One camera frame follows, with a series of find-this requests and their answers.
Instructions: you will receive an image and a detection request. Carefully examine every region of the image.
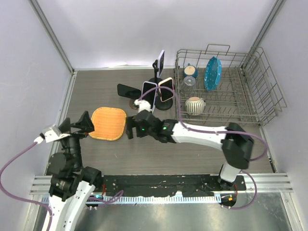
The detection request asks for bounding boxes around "blue polka dot plate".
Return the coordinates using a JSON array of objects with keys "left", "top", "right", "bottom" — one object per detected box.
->
[{"left": 204, "top": 56, "right": 222, "bottom": 91}]

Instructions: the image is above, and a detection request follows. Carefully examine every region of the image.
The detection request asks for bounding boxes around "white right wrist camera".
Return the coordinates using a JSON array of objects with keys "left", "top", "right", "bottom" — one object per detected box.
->
[{"left": 134, "top": 100, "right": 153, "bottom": 113}]

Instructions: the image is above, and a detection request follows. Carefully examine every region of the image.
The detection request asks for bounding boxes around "grey wire dish rack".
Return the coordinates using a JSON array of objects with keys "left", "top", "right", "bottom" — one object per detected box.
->
[{"left": 174, "top": 44, "right": 287, "bottom": 126}]

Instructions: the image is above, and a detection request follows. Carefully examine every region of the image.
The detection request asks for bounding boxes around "grey aluminium corner post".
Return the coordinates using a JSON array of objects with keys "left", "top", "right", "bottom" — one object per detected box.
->
[{"left": 249, "top": 0, "right": 286, "bottom": 53}]

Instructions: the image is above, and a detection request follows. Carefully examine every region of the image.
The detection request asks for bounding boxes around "striped white ceramic mug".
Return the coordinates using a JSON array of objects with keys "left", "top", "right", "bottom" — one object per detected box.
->
[{"left": 185, "top": 97, "right": 206, "bottom": 116}]

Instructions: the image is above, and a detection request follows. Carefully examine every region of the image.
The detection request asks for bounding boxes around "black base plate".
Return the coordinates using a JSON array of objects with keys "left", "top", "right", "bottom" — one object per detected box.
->
[{"left": 102, "top": 174, "right": 246, "bottom": 197}]

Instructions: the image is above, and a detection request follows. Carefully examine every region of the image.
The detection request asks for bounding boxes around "orange woven mat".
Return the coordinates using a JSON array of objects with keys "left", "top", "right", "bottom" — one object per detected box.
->
[{"left": 90, "top": 107, "right": 127, "bottom": 141}]

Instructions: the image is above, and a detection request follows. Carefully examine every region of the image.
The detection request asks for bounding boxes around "clear drinking glass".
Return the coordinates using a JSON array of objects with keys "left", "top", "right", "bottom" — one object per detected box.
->
[{"left": 183, "top": 76, "right": 196, "bottom": 94}]

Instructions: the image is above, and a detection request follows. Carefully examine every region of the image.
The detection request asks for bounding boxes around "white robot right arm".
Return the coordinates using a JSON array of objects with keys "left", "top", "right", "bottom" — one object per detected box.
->
[{"left": 126, "top": 110, "right": 254, "bottom": 190}]

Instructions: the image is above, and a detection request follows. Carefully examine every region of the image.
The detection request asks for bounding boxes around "round wooden phone stand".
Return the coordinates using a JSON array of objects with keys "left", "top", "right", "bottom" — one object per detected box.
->
[{"left": 129, "top": 99, "right": 137, "bottom": 110}]

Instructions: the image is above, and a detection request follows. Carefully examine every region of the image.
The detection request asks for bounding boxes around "grey left corner post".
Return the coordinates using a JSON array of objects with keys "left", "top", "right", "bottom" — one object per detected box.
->
[{"left": 28, "top": 0, "right": 74, "bottom": 73}]

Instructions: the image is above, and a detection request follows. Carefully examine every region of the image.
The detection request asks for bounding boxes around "short black phone stand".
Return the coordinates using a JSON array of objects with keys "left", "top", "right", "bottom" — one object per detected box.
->
[{"left": 155, "top": 96, "right": 173, "bottom": 111}]

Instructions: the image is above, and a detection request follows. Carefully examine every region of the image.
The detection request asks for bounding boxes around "dark blue ceramic cup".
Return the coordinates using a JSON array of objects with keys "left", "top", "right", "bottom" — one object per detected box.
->
[{"left": 183, "top": 64, "right": 198, "bottom": 78}]

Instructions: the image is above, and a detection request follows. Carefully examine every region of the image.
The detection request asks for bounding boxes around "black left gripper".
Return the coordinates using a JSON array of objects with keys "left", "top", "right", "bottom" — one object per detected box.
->
[{"left": 60, "top": 110, "right": 94, "bottom": 168}]

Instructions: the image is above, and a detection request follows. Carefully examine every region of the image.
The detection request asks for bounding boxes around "white cable duct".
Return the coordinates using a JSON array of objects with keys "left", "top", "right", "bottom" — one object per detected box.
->
[{"left": 41, "top": 195, "right": 221, "bottom": 205}]

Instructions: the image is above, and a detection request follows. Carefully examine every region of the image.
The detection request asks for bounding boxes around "aluminium front rail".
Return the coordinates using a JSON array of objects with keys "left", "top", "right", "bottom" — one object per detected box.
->
[{"left": 29, "top": 172, "right": 294, "bottom": 195}]

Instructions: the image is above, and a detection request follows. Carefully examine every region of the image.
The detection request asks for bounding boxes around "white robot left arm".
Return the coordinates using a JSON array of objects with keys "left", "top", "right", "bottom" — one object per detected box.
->
[{"left": 41, "top": 111, "right": 103, "bottom": 231}]

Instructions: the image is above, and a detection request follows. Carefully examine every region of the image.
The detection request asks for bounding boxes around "phone in white case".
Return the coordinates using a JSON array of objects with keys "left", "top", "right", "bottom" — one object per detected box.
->
[{"left": 141, "top": 81, "right": 157, "bottom": 108}]

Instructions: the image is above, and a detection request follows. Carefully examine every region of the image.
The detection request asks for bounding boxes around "tall black phone stand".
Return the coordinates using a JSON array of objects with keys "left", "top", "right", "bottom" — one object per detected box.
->
[{"left": 149, "top": 59, "right": 162, "bottom": 84}]

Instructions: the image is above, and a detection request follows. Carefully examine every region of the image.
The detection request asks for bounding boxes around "black phone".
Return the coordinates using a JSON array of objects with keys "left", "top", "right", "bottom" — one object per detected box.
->
[{"left": 117, "top": 84, "right": 141, "bottom": 100}]

